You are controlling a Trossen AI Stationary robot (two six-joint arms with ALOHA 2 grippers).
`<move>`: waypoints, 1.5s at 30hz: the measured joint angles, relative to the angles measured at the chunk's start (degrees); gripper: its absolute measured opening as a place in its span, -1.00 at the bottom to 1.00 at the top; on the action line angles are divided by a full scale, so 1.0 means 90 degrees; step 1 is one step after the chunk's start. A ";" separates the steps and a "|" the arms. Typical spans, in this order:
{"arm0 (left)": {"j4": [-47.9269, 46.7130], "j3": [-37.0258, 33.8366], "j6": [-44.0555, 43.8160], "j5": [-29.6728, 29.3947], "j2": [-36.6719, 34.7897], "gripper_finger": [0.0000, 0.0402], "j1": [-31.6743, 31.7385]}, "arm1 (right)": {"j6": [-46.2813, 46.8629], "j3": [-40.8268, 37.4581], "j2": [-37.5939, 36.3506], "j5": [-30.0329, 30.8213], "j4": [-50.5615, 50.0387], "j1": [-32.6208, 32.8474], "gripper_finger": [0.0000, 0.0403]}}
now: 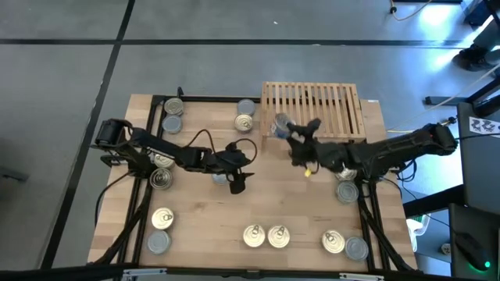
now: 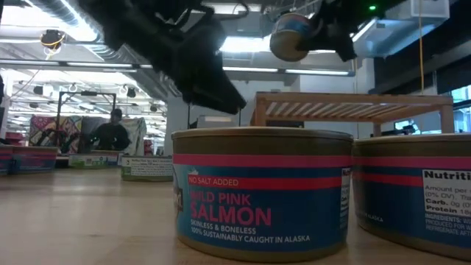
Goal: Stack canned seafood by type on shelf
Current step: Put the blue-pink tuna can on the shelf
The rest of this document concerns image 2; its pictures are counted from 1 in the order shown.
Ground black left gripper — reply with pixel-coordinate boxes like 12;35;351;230
146;7;247;115

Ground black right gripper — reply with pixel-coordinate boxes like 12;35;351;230
296;0;371;63

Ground wooden slatted shelf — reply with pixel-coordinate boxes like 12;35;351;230
249;91;456;138

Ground long ceiling light tube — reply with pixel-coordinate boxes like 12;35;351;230
222;66;355;77
0;60;154;71

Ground black cabinet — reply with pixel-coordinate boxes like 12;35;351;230
265;119;305;129

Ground white hanging cloth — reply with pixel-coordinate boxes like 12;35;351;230
121;117;148;156

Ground person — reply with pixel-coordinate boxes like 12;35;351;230
89;107;132;152

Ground black desk equipment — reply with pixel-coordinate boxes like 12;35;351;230
393;119;422;136

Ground black metal stand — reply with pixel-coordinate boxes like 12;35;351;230
54;91;118;154

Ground bright window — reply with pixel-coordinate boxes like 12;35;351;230
450;85;471;134

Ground colourful patterned cloth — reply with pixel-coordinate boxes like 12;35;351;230
29;115;84;154

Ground pink storage bins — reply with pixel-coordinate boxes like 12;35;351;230
4;131;26;146

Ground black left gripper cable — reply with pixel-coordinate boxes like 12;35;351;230
200;1;251;21

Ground black hanging camera yellow cable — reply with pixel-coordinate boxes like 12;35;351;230
39;29;66;57

